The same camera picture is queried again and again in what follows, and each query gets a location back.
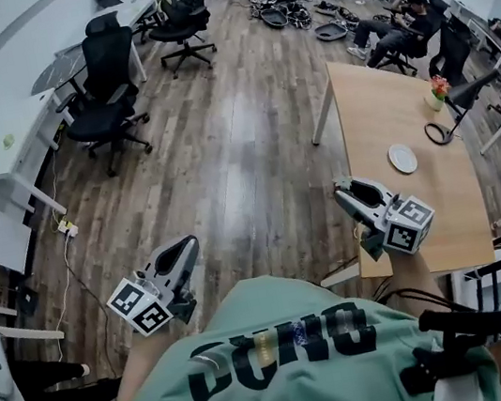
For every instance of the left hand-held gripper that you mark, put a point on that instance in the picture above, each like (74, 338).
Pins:
(153, 318)

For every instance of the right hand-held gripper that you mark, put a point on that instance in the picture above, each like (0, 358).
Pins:
(407, 225)

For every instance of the white round plate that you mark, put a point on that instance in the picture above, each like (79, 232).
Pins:
(403, 159)

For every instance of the person's left forearm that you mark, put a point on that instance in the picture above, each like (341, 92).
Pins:
(138, 370)

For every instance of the person's right forearm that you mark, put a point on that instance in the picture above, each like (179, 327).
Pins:
(415, 276)

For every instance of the white power strip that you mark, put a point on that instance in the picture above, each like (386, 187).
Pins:
(67, 228)

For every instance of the flowers in white pot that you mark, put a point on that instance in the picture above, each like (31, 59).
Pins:
(435, 102)

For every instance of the black desk lamp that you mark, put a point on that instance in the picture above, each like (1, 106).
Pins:
(470, 92)

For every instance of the person in green shirt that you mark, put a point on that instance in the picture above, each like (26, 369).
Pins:
(285, 379)

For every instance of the black oval shell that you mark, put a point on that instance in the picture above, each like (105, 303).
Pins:
(329, 33)
(274, 18)

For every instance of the desk with white legs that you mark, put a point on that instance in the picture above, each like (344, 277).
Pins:
(485, 36)

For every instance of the pile of black rigs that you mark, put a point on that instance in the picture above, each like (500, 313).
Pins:
(290, 12)

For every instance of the small green roll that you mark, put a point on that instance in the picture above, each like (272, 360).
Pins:
(8, 141)

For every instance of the white chest-worn device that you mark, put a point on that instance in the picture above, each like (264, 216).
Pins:
(454, 396)

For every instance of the dark marble table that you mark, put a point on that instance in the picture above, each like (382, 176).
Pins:
(57, 70)

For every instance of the black backpack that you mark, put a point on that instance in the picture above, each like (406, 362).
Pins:
(172, 3)

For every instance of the black chest mount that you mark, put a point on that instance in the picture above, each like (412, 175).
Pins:
(489, 321)

